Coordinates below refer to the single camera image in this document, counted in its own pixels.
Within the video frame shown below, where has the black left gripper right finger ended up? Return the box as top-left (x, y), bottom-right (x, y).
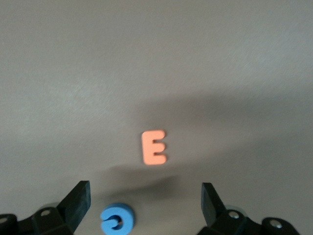
top-left (198, 182), bottom-right (262, 235)

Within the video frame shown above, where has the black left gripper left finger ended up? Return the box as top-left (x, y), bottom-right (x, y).
top-left (17, 180), bottom-right (91, 235)

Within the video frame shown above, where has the blue foam letter G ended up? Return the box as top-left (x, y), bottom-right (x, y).
top-left (99, 202), bottom-right (134, 235)

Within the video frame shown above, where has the orange foam letter E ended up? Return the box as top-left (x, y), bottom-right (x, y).
top-left (141, 130), bottom-right (168, 166)

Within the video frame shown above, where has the brown table cover sheet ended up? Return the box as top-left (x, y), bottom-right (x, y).
top-left (0, 0), bottom-right (313, 235)

